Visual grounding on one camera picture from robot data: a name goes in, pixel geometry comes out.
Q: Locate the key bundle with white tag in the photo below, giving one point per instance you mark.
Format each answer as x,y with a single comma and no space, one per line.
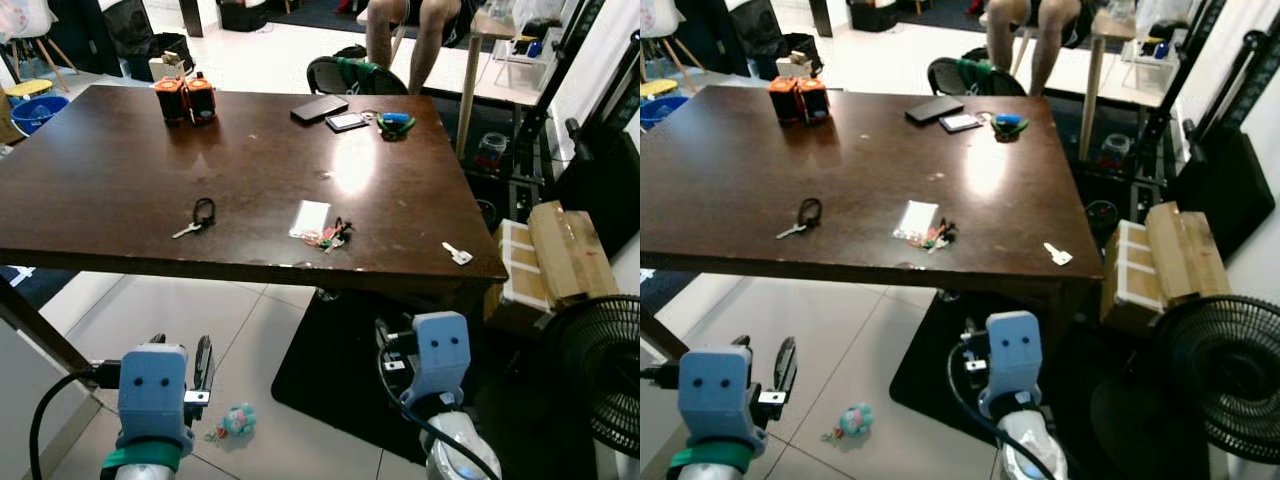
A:
310,220
917,220

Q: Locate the small teal pink toy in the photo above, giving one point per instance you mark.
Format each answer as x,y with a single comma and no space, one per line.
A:
855,420
238,420

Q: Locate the black floor mat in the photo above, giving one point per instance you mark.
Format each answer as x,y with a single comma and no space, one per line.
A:
330,370
930,370

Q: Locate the small single white key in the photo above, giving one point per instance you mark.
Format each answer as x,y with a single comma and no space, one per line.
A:
458,254
1058,255

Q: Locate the black floor fan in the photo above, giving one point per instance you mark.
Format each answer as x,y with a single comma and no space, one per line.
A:
600,370
1220,375

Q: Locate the white and brown flat box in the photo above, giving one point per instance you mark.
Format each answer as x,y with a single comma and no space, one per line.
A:
522,270
1130,270

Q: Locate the dark brown wooden table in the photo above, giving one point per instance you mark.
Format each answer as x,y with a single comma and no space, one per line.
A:
250,180
880,180

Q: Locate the brown cardboard box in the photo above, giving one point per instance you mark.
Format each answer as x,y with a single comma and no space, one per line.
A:
1185,250
570,250

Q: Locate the black leaning board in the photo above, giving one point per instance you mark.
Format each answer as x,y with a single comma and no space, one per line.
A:
605,190
1230,190

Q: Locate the green and blue gadget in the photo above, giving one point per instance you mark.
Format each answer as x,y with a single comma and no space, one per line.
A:
1009,125
396,124

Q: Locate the glass jar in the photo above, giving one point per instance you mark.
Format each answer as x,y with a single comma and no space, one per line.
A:
491,152
1116,152

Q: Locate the small phone with light screen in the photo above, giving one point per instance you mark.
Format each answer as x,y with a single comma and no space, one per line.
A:
960,123
348,122

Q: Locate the flat black case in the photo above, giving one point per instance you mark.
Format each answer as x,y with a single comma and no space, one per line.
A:
318,108
933,108

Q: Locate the orange and black battery pack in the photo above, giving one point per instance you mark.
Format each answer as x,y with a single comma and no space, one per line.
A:
170,100
784,100
814,102
201,100

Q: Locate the blue plastic bucket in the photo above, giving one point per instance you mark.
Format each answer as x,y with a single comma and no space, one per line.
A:
40,115
660,112

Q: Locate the black and green backpack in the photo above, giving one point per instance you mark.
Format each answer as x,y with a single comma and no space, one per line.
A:
965,77
350,75

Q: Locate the light wooden side table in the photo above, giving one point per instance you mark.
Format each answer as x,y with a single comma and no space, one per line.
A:
1092,85
470,80

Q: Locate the yellow round stool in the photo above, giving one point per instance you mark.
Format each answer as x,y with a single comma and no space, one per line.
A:
28,88
656,87

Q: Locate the small beige cardboard box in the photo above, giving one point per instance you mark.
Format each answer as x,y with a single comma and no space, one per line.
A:
793,68
168,68

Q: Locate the person's bare legs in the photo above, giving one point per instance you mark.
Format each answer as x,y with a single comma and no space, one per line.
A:
1045,40
430,40

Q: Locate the clear plastic storage box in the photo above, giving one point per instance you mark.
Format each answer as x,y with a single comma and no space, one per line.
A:
525,65
1150,65

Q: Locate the black bag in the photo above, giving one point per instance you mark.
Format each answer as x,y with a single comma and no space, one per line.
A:
135,30
760,30

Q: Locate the white chair with wooden legs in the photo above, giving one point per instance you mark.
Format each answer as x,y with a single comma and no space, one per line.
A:
660,18
25,20

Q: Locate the black metal stand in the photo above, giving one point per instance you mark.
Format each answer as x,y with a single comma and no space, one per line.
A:
570,50
1195,50

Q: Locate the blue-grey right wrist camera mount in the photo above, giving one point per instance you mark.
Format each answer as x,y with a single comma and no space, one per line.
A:
440,355
1015,355

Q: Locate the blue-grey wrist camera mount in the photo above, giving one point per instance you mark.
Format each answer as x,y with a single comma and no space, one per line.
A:
715,395
1015,355
440,355
150,395

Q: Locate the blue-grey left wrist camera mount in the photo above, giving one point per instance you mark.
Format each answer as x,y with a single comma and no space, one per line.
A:
150,395
715,395

